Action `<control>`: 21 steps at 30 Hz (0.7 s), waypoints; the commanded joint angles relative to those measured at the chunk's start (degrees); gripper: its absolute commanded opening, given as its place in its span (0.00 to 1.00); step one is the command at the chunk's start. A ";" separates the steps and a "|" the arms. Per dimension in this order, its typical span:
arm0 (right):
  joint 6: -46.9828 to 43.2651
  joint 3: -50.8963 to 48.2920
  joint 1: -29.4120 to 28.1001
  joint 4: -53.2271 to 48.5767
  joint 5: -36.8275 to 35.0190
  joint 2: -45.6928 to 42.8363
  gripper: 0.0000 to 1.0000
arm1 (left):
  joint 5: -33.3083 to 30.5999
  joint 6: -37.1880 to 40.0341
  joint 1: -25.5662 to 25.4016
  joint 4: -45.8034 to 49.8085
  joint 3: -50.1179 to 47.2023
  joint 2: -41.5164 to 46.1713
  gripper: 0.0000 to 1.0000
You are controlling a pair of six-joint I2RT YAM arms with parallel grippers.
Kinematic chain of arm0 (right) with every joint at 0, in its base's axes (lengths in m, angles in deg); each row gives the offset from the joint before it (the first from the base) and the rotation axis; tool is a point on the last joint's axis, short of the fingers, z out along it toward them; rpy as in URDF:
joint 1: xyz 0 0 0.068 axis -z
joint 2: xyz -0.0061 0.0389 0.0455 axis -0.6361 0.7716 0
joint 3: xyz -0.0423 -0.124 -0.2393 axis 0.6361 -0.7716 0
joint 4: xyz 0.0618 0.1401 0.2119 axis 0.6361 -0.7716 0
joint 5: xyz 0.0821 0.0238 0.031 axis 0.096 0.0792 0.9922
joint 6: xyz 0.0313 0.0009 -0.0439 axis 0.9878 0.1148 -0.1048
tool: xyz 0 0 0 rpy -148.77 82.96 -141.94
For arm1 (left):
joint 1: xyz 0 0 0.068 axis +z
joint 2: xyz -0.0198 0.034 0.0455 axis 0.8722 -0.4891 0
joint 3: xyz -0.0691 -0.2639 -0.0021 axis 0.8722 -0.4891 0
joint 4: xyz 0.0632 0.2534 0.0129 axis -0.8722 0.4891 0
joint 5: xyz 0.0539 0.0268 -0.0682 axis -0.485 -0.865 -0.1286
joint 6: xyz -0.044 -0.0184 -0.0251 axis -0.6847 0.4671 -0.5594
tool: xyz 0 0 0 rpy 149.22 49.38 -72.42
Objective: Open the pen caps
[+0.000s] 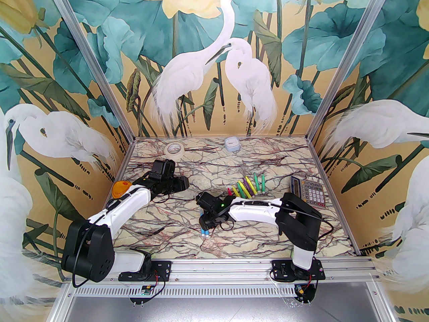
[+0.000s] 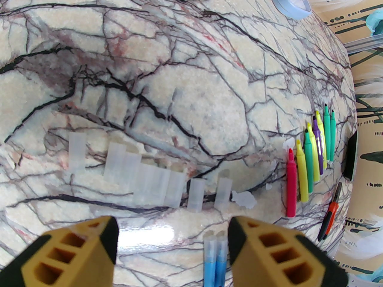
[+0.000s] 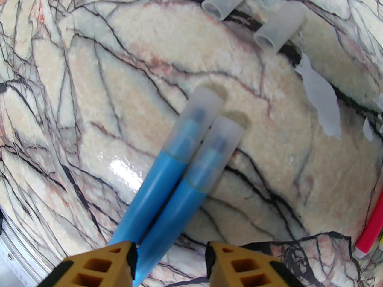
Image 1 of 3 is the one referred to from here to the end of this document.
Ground beige masking tape roll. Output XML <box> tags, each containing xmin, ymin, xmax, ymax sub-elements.
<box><xmin>164</xmin><ymin>142</ymin><xmax>186</xmax><ymax>158</ymax></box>

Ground grey metal front panel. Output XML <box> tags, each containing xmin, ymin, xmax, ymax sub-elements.
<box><xmin>50</xmin><ymin>282</ymin><xmax>389</xmax><ymax>322</ymax></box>

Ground aluminium frame post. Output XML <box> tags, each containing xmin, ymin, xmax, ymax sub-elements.
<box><xmin>307</xmin><ymin>0</ymin><xmax>397</xmax><ymax>142</ymax></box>
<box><xmin>44</xmin><ymin>0</ymin><xmax>136</xmax><ymax>140</ymax></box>

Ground orange round object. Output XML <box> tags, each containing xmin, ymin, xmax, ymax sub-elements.
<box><xmin>112</xmin><ymin>180</ymin><xmax>133</xmax><ymax>199</ymax></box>

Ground grey desk calculator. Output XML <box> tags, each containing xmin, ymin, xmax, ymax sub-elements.
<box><xmin>290</xmin><ymin>176</ymin><xmax>326</xmax><ymax>209</ymax></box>

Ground aluminium front rail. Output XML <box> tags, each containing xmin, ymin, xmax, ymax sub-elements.
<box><xmin>62</xmin><ymin>259</ymin><xmax>384</xmax><ymax>284</ymax></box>

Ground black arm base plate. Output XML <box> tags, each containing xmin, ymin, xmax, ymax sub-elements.
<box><xmin>271</xmin><ymin>260</ymin><xmax>326</xmax><ymax>281</ymax></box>
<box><xmin>119</xmin><ymin>260</ymin><xmax>172</xmax><ymax>282</ymax></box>

